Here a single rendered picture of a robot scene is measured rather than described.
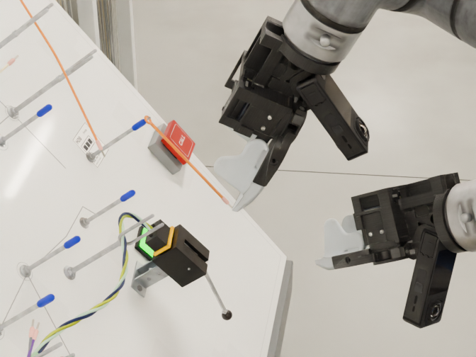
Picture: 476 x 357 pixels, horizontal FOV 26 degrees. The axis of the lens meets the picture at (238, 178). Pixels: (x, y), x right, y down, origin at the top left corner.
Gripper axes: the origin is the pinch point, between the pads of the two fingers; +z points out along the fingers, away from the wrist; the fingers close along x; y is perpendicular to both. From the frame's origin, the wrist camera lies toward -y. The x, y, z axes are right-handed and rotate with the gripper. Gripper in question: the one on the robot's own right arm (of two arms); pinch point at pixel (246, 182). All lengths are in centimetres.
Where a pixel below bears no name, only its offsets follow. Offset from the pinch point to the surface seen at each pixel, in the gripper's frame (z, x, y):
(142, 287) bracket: 20.8, 1.1, 4.4
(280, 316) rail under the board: 32.1, -14.2, -19.6
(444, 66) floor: 108, -253, -116
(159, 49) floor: 157, -258, -15
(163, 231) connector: 11.9, 0.1, 5.5
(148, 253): 20.4, -4.3, 4.7
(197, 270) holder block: 13.8, 2.1, -0.1
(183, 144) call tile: 17.6, -25.0, 3.8
